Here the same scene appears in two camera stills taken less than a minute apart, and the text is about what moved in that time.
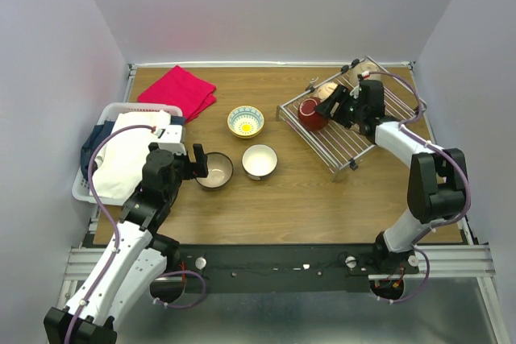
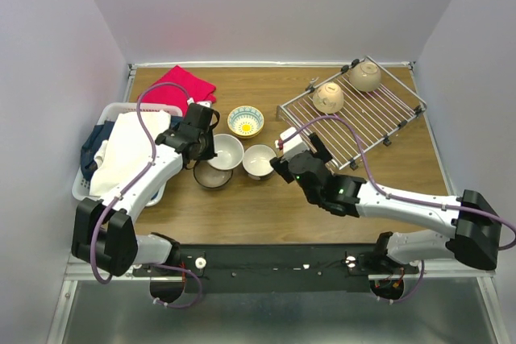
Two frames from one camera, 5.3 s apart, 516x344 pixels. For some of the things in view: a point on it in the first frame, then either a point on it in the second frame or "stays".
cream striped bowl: x=245 y=122 stays
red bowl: x=308 y=117 to x=230 y=152
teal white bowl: x=259 y=162 stays
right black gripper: x=339 y=94 to x=322 y=152
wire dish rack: x=339 y=117 stays
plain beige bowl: x=364 y=66 stays
